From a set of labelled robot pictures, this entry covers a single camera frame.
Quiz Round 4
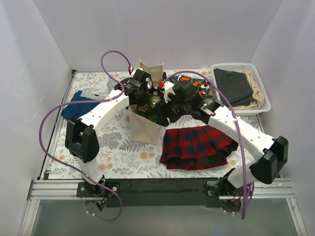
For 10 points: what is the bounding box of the green Perrier bottle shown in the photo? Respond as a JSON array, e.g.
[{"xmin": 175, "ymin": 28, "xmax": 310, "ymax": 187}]
[
  {"xmin": 136, "ymin": 102, "xmax": 150, "ymax": 118},
  {"xmin": 147, "ymin": 101, "xmax": 158, "ymax": 123}
]

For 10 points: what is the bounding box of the blue cap Pocari bottle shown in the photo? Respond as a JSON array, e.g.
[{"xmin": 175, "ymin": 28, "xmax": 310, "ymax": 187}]
[{"xmin": 107, "ymin": 77, "xmax": 118, "ymax": 92}]

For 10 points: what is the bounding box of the beige canvas tote bag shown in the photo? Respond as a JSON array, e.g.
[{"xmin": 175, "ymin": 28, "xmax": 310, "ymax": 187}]
[{"xmin": 129, "ymin": 60, "xmax": 163, "ymax": 145}]

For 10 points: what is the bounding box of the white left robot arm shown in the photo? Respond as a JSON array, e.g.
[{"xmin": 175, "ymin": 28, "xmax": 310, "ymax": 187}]
[{"xmin": 65, "ymin": 69, "xmax": 152, "ymax": 197}]

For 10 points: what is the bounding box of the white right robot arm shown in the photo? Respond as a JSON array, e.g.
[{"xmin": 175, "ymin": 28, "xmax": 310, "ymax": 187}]
[{"xmin": 157, "ymin": 81, "xmax": 288, "ymax": 196}]

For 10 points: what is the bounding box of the orange black patterned garment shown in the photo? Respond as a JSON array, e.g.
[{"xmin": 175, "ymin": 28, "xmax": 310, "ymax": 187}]
[{"xmin": 169, "ymin": 75, "xmax": 210, "ymax": 98}]

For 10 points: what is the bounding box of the red plaid skirt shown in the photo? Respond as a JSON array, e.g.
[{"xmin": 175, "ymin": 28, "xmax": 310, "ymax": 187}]
[{"xmin": 160, "ymin": 125, "xmax": 238, "ymax": 171}]

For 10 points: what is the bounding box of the dark grey dotted cloth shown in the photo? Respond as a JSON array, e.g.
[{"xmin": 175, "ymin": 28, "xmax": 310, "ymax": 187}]
[{"xmin": 214, "ymin": 68, "xmax": 254, "ymax": 107}]

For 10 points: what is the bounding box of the white plastic basket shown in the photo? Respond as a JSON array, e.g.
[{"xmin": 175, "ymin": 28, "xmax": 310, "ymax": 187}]
[{"xmin": 211, "ymin": 62, "xmax": 271, "ymax": 116}]

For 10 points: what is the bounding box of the blue folded garment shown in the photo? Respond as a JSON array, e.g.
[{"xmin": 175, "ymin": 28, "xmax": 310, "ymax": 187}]
[{"xmin": 61, "ymin": 90, "xmax": 105, "ymax": 120}]

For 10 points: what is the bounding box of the floral tablecloth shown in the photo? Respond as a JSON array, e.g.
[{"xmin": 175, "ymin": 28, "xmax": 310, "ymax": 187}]
[{"xmin": 48, "ymin": 68, "xmax": 266, "ymax": 179}]

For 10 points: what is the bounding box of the beige cloth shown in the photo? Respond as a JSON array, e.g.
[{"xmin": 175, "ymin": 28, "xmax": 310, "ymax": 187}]
[{"xmin": 242, "ymin": 70, "xmax": 264, "ymax": 110}]

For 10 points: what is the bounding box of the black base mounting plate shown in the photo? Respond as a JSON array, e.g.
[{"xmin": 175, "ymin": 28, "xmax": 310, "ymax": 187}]
[{"xmin": 76, "ymin": 177, "xmax": 243, "ymax": 208}]

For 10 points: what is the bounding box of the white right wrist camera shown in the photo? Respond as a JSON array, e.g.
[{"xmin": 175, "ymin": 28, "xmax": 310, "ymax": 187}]
[{"xmin": 162, "ymin": 81, "xmax": 175, "ymax": 103}]

